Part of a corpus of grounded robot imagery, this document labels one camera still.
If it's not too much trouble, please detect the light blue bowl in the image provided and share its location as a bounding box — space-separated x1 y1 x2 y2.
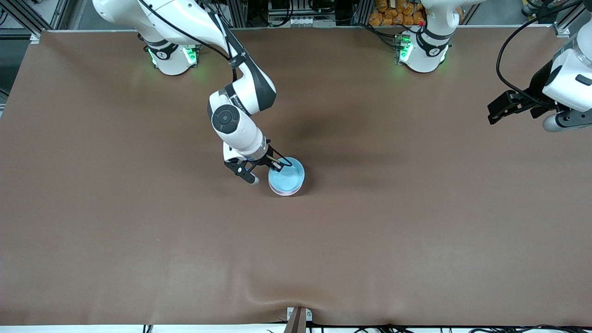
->
268 157 306 193

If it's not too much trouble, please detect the pale pink bowl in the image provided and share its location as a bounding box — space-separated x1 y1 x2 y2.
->
269 181 305 197

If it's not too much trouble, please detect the brown table mat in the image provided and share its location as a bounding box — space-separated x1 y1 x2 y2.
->
0 27 592 327

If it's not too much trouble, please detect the white terminal block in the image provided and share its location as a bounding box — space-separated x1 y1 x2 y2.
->
267 14 337 28

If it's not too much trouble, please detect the pile of orange packaged goods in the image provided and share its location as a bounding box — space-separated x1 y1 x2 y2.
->
368 0 427 27

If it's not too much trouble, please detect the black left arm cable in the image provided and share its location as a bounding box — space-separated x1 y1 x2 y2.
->
496 0 584 99

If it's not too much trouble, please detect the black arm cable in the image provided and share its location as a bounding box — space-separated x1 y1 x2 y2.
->
138 0 293 168
496 0 584 99

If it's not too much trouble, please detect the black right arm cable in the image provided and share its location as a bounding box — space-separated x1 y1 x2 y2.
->
138 0 293 168

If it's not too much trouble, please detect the aluminium frame profile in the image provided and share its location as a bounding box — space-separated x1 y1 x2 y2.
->
226 0 249 28
353 0 373 26
0 0 71 38

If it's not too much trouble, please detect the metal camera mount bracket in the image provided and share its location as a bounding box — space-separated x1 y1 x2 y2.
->
285 306 314 333

